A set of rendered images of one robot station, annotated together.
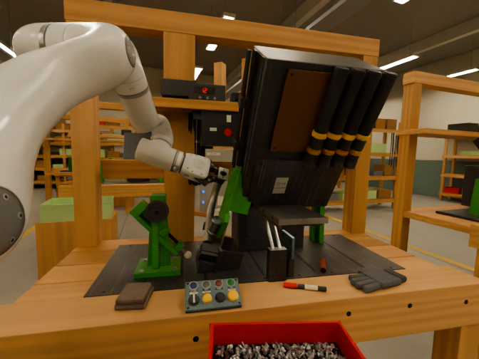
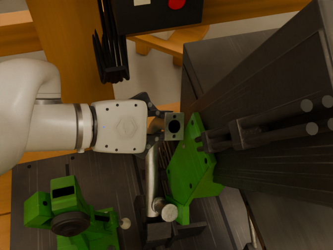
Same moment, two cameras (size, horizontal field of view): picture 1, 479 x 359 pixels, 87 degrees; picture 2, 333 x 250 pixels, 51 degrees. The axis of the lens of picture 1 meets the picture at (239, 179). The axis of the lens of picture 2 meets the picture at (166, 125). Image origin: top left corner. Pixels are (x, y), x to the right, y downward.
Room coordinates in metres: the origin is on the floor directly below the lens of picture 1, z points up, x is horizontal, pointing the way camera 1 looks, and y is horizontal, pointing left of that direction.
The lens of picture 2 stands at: (0.56, 0.09, 1.80)
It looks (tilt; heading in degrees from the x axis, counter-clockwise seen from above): 53 degrees down; 359
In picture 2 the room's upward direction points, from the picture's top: straight up
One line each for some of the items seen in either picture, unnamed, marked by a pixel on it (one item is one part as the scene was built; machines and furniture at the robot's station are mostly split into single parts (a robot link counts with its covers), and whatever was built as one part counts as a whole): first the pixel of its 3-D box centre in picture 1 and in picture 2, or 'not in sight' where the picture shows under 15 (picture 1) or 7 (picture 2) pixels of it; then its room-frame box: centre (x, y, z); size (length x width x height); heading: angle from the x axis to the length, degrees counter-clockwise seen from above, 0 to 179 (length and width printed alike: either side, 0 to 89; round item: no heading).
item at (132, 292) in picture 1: (135, 294); not in sight; (0.68, 0.28, 0.91); 0.10 x 0.08 x 0.03; 4
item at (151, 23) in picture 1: (240, 34); not in sight; (1.30, 0.01, 1.89); 1.50 x 0.09 x 0.09; 102
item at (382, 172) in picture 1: (355, 163); not in sight; (6.33, -2.88, 1.14); 2.45 x 0.55 x 2.28; 110
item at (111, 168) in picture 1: (234, 169); (183, 9); (1.37, 0.03, 1.23); 1.30 x 0.05 x 0.09; 102
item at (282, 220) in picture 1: (279, 209); (273, 176); (0.93, -0.15, 1.11); 0.39 x 0.16 x 0.03; 12
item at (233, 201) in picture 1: (237, 193); (202, 163); (0.93, 0.01, 1.17); 0.13 x 0.12 x 0.20; 102
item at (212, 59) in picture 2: (266, 207); (242, 105); (1.16, -0.13, 1.07); 0.30 x 0.18 x 0.34; 102
